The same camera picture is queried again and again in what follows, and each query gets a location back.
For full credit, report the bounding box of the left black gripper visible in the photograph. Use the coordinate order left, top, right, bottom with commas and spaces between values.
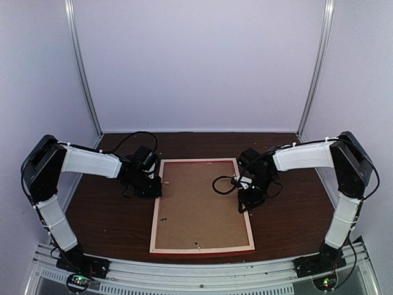
128, 171, 162, 199

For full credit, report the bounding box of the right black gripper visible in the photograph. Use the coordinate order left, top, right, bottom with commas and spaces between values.
239, 173, 276, 213

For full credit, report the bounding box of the wooden picture frame red edge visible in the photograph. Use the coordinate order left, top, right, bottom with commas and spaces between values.
149, 157, 255, 254

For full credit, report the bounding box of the brown backing board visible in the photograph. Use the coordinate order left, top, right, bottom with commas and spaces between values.
154, 161, 251, 249

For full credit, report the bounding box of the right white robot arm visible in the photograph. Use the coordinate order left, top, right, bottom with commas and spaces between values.
231, 131, 375, 272

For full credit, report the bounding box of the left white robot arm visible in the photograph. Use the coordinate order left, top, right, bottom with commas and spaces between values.
20, 134, 162, 273

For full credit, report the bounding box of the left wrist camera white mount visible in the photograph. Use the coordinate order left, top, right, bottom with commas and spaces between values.
142, 163, 158, 179

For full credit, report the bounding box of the left black cable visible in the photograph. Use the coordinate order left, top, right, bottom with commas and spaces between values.
110, 131, 160, 197

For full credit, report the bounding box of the black cable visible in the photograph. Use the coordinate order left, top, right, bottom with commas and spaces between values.
110, 131, 160, 197
212, 175, 283, 200

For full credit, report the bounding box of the right black cable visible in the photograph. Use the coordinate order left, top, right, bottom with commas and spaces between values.
212, 175, 283, 200

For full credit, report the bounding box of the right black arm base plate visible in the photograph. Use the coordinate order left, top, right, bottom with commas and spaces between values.
294, 253, 346, 278

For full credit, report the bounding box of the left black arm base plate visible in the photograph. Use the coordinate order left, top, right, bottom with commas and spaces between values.
56, 255, 110, 279

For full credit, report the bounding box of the aluminium front rail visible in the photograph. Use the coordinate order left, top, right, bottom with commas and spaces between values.
21, 250, 382, 294

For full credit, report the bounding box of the left aluminium corner post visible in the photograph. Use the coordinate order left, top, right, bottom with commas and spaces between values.
64, 0, 103, 137

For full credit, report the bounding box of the aluminium corner post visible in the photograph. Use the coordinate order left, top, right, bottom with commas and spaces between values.
297, 0, 335, 140
64, 0, 103, 137

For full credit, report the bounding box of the right aluminium corner post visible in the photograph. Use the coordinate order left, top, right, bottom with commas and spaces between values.
297, 0, 335, 140

